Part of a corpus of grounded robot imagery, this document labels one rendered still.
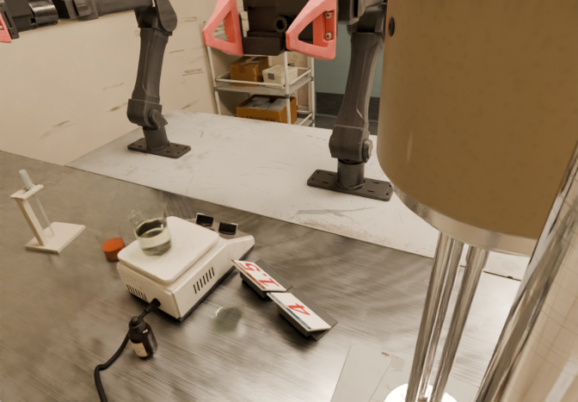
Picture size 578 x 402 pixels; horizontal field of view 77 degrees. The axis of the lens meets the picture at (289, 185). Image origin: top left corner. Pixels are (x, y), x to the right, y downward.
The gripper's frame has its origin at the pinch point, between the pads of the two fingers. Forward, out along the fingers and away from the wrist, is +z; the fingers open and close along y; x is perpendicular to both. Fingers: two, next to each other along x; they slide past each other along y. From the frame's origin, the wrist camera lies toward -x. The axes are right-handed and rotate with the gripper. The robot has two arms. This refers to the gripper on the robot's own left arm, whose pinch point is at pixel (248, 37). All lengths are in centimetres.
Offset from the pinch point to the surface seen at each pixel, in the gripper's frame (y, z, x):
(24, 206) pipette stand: -49, 6, 30
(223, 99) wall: -160, -204, 92
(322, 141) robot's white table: -15, -59, 41
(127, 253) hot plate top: -22.5, 6.8, 31.3
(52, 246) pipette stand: -48, 6, 39
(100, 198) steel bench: -55, -11, 40
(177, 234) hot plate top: -18.1, 0.1, 31.4
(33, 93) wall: -160, -63, 41
